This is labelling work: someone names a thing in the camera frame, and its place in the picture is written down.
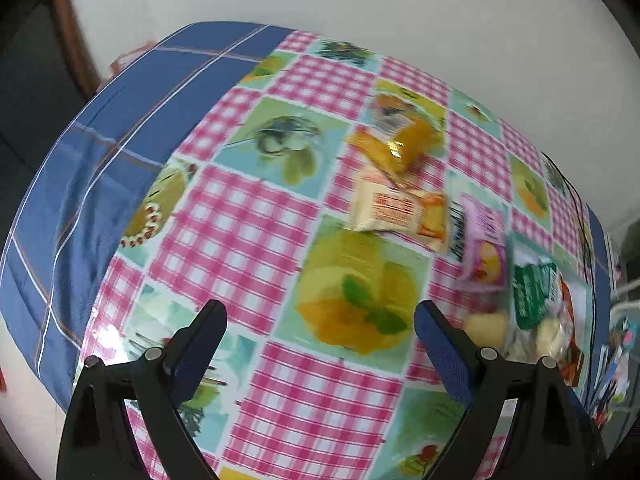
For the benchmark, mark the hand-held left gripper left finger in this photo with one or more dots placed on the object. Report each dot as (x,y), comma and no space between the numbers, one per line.
(192,360)

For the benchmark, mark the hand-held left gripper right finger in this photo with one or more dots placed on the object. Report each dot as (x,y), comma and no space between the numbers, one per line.
(450,360)

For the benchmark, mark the yellow cake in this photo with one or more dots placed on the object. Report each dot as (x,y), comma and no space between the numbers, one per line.
(485,327)

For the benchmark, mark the round bun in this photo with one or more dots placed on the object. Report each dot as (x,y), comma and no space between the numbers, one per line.
(550,335)

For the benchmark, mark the large red patterned packet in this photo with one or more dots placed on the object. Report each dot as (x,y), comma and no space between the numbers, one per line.
(570,310)

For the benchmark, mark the white shallow tray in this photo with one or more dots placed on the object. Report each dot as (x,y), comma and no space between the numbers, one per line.
(580,290)

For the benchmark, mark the dark green snack packet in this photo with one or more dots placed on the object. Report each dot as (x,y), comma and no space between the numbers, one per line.
(532,295)

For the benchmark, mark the purple cake roll packet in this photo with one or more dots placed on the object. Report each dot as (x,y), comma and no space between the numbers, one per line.
(482,245)

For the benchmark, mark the pink checked fruit tablecloth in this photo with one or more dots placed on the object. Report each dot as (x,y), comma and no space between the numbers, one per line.
(240,230)

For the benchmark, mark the cream cake roll packet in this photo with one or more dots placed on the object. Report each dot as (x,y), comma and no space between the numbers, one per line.
(390,210)

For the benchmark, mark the colourful clutter pile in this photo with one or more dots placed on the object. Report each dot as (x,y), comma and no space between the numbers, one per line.
(617,360)

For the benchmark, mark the orange translucent snack packet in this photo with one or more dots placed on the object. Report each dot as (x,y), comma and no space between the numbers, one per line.
(400,142)

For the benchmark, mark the blue striped sheet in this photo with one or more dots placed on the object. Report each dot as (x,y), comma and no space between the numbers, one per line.
(100,150)

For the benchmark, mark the pink paper item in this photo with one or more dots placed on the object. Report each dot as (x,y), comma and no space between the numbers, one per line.
(127,60)

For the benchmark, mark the brown wooden door frame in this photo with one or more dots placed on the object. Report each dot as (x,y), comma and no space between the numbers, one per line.
(77,45)

